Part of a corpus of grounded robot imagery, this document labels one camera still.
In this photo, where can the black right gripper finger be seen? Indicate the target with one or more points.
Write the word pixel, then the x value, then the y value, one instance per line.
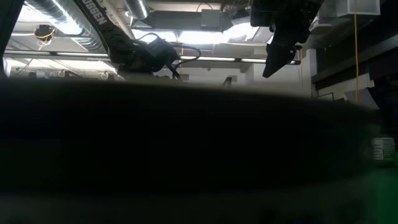
pixel 278 59

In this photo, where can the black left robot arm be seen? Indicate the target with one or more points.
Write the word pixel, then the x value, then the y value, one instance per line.
pixel 99 21

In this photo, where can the bright ceiling light panel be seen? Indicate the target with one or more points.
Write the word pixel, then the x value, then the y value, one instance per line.
pixel 202 37

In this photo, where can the grey ceiling box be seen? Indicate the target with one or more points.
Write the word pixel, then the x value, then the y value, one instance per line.
pixel 211 18

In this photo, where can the white ceiling air unit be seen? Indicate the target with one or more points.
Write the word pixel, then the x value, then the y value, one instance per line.
pixel 357 7

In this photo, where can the green table mat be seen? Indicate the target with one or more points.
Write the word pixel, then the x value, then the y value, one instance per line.
pixel 388 199

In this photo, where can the small silver duct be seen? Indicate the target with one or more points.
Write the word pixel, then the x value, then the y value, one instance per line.
pixel 138 7

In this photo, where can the black wall beam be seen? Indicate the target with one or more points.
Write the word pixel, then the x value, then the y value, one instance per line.
pixel 379 53

